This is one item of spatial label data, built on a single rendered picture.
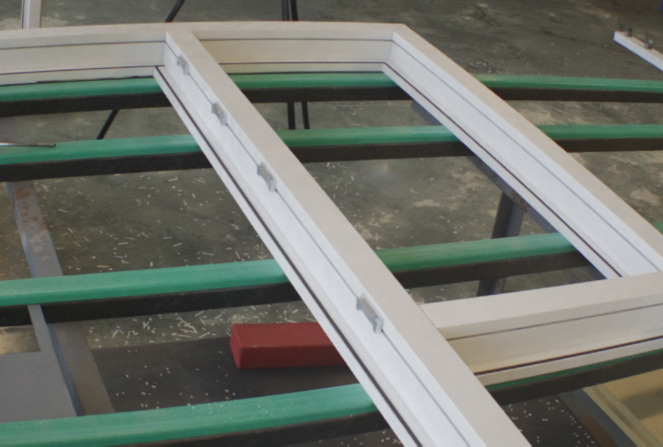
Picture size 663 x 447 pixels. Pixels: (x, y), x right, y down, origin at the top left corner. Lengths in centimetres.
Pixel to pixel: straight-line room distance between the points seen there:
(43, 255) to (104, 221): 176
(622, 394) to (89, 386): 82
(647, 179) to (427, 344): 311
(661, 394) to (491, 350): 55
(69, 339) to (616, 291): 61
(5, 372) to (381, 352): 38
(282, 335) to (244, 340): 6
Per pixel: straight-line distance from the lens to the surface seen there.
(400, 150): 162
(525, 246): 138
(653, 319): 124
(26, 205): 138
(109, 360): 149
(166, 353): 152
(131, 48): 171
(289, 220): 124
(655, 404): 157
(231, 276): 119
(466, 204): 344
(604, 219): 139
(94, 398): 105
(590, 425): 206
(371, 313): 104
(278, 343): 150
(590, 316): 116
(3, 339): 253
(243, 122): 139
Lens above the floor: 149
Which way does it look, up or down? 28 degrees down
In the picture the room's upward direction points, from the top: 9 degrees clockwise
